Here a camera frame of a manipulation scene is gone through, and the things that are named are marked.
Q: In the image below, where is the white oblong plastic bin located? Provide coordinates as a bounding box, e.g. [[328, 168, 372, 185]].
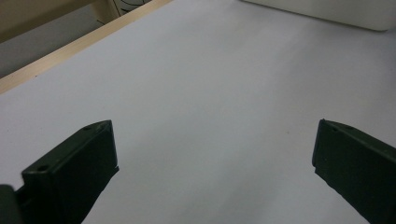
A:
[[240, 0, 396, 32]]

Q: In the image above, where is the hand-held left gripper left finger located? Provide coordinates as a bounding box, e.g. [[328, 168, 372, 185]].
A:
[[14, 119, 120, 224]]

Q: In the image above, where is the wooden table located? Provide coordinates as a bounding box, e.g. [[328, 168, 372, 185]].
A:
[[0, 0, 174, 96]]

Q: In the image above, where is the beige wooden shelf unit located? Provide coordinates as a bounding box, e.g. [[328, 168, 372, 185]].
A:
[[0, 0, 126, 45]]

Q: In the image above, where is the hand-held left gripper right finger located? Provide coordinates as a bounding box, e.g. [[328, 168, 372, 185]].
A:
[[311, 119, 396, 224]]

